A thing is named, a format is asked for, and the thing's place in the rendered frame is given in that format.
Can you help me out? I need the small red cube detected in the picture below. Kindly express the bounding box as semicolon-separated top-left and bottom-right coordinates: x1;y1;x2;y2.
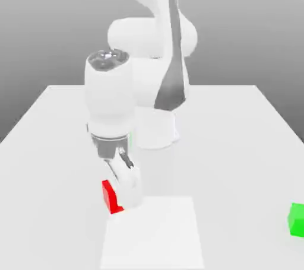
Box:
102;179;125;215

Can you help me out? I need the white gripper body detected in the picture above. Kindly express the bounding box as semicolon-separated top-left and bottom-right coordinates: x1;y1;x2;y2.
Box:
104;157;144;209

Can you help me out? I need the small green cube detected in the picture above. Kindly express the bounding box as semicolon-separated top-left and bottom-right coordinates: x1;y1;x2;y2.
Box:
287;202;304;237

